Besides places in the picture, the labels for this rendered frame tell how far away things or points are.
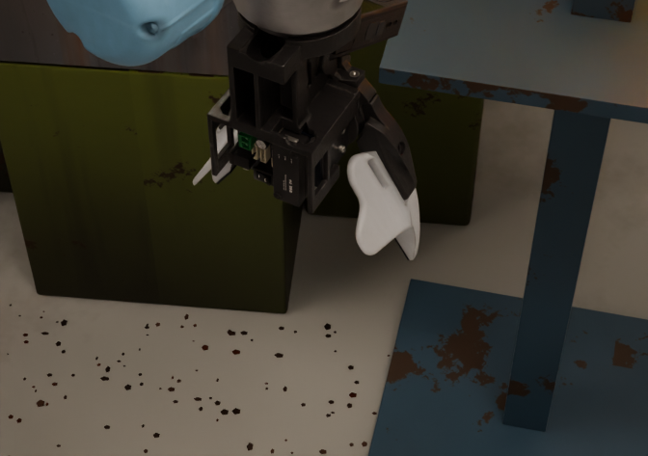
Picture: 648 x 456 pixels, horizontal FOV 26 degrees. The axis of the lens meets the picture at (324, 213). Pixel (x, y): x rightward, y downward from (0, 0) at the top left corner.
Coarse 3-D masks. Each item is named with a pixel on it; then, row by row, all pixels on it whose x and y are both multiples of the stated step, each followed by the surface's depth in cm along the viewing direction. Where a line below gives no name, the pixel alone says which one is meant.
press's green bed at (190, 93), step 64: (0, 64) 177; (0, 128) 185; (64, 128) 184; (128, 128) 183; (192, 128) 181; (64, 192) 193; (128, 192) 192; (192, 192) 190; (256, 192) 189; (64, 256) 203; (128, 256) 202; (192, 256) 201; (256, 256) 199
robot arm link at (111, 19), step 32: (64, 0) 65; (96, 0) 63; (128, 0) 62; (160, 0) 62; (192, 0) 64; (224, 0) 66; (96, 32) 65; (128, 32) 63; (160, 32) 63; (192, 32) 66; (128, 64) 66
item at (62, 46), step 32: (0, 0) 169; (32, 0) 168; (0, 32) 172; (32, 32) 172; (64, 32) 171; (224, 32) 169; (64, 64) 175; (96, 64) 175; (160, 64) 174; (192, 64) 173; (224, 64) 173
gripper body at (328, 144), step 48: (240, 48) 77; (288, 48) 77; (336, 48) 79; (240, 96) 81; (288, 96) 82; (336, 96) 83; (240, 144) 84; (288, 144) 81; (336, 144) 85; (288, 192) 84
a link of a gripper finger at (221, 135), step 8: (224, 128) 93; (216, 136) 94; (224, 136) 93; (224, 144) 92; (208, 160) 93; (208, 168) 90; (224, 168) 96; (232, 168) 96; (200, 176) 90; (216, 176) 97; (224, 176) 96
